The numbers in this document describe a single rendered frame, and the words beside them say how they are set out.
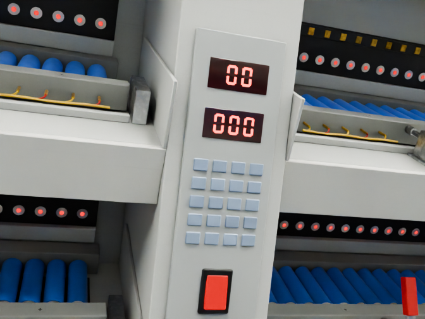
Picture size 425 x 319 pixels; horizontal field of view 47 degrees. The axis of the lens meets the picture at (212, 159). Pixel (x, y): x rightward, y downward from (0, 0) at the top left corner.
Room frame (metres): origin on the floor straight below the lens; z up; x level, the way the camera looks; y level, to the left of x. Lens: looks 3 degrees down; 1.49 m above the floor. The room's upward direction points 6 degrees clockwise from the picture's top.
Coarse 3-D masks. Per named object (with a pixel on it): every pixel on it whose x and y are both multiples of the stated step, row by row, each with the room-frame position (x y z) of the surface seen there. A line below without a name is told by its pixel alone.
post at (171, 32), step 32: (160, 0) 0.45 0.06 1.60; (192, 0) 0.35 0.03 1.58; (224, 0) 0.36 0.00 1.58; (256, 0) 0.37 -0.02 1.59; (288, 0) 0.37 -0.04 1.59; (160, 32) 0.43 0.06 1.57; (192, 32) 0.35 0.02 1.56; (256, 32) 0.37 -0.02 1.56; (288, 32) 0.38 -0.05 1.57; (288, 64) 0.38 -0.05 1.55; (288, 96) 0.38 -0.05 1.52; (288, 128) 0.38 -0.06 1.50; (160, 192) 0.36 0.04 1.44; (128, 224) 0.50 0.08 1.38; (160, 224) 0.35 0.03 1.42; (160, 256) 0.35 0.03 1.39; (160, 288) 0.35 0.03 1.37
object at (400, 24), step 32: (128, 0) 0.54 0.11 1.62; (320, 0) 0.60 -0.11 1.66; (352, 0) 0.62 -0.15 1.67; (384, 0) 0.63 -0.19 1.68; (416, 0) 0.64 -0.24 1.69; (128, 32) 0.54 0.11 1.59; (384, 32) 0.63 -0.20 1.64; (416, 32) 0.64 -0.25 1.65; (128, 64) 0.54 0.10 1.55; (96, 224) 0.53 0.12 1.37
